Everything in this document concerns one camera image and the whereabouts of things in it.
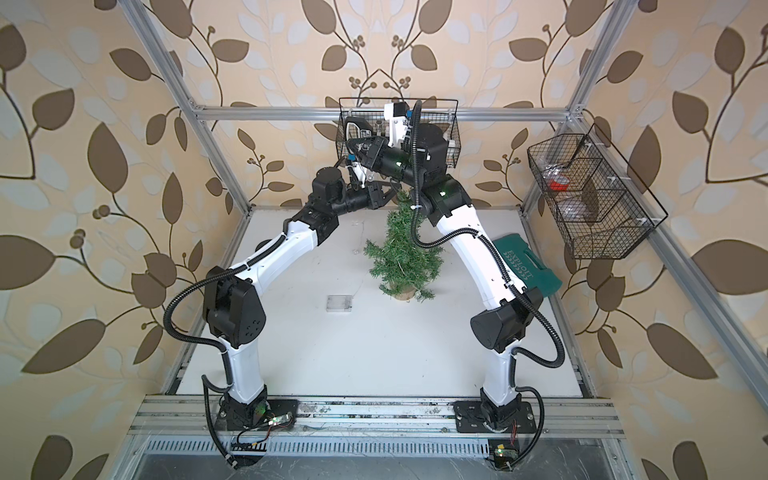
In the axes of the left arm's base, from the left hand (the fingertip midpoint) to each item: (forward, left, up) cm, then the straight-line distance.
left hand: (392, 180), depth 75 cm
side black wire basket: (-7, -53, -2) cm, 53 cm away
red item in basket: (+4, -46, -3) cm, 46 cm away
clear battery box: (-16, +17, -37) cm, 44 cm away
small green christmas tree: (-18, -3, -9) cm, 21 cm away
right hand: (-4, +10, +13) cm, 17 cm away
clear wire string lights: (-3, +10, -31) cm, 33 cm away
